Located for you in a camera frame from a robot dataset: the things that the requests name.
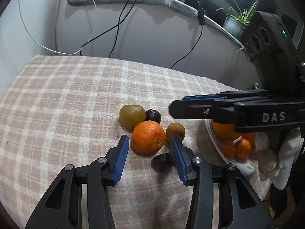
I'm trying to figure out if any small mandarin with stem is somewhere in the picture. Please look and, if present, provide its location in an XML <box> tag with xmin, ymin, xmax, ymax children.
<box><xmin>234</xmin><ymin>139</ymin><xmax>251</xmax><ymax>159</ymax></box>

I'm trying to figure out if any tiny orange mandarin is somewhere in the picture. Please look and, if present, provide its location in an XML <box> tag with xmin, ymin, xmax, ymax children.
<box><xmin>220</xmin><ymin>142</ymin><xmax>236</xmax><ymax>159</ymax></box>

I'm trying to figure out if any dark plum back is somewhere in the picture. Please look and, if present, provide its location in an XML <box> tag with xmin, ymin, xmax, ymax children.
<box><xmin>145</xmin><ymin>109</ymin><xmax>162</xmax><ymax>123</ymax></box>

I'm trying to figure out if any dark plum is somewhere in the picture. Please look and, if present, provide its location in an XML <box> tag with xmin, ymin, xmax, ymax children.
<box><xmin>151</xmin><ymin>153</ymin><xmax>174</xmax><ymax>173</ymax></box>
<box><xmin>145</xmin><ymin>109</ymin><xmax>162</xmax><ymax>123</ymax></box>

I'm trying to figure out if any medium orange mandarin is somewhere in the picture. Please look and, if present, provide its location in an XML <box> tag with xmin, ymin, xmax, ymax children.
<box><xmin>131</xmin><ymin>120</ymin><xmax>165</xmax><ymax>155</ymax></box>

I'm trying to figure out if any right gloved hand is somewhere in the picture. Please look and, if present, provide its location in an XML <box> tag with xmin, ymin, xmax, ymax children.
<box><xmin>255</xmin><ymin>128</ymin><xmax>303</xmax><ymax>190</ymax></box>

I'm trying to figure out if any large orange left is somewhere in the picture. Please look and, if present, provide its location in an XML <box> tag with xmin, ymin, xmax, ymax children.
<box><xmin>210</xmin><ymin>120</ymin><xmax>241</xmax><ymax>142</ymax></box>

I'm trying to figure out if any large orange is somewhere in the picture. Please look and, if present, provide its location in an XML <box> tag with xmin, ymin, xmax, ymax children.
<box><xmin>241</xmin><ymin>132</ymin><xmax>256</xmax><ymax>148</ymax></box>
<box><xmin>210</xmin><ymin>120</ymin><xmax>241</xmax><ymax>142</ymax></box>

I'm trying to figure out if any large orange right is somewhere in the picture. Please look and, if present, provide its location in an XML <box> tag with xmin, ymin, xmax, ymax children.
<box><xmin>241</xmin><ymin>132</ymin><xmax>256</xmax><ymax>148</ymax></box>

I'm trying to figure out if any floral white plate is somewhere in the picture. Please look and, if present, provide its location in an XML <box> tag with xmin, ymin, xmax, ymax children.
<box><xmin>205</xmin><ymin>119</ymin><xmax>258</xmax><ymax>176</ymax></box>

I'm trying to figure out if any brown kiwi right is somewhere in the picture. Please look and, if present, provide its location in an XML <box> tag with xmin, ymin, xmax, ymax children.
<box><xmin>165</xmin><ymin>123</ymin><xmax>186</xmax><ymax>144</ymax></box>

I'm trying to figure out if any potted spider plant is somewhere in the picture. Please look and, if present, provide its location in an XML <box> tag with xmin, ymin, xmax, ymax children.
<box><xmin>216</xmin><ymin>0</ymin><xmax>257</xmax><ymax>40</ymax></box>

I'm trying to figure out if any dark plum front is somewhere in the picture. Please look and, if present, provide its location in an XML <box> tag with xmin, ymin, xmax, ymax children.
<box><xmin>151</xmin><ymin>153</ymin><xmax>174</xmax><ymax>173</ymax></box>

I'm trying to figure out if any green-brown fruit back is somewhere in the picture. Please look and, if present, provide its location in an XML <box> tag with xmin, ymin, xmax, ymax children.
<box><xmin>119</xmin><ymin>104</ymin><xmax>146</xmax><ymax>131</ymax></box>

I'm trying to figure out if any pink plaid tablecloth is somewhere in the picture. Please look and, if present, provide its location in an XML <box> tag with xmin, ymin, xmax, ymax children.
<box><xmin>0</xmin><ymin>54</ymin><xmax>273</xmax><ymax>229</ymax></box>

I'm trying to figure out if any black cable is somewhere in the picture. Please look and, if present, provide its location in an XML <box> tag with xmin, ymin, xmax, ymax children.
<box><xmin>170</xmin><ymin>0</ymin><xmax>206</xmax><ymax>70</ymax></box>
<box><xmin>79</xmin><ymin>0</ymin><xmax>158</xmax><ymax>59</ymax></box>

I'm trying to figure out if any white cable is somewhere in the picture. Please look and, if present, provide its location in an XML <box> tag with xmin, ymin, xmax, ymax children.
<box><xmin>18</xmin><ymin>0</ymin><xmax>97</xmax><ymax>56</ymax></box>

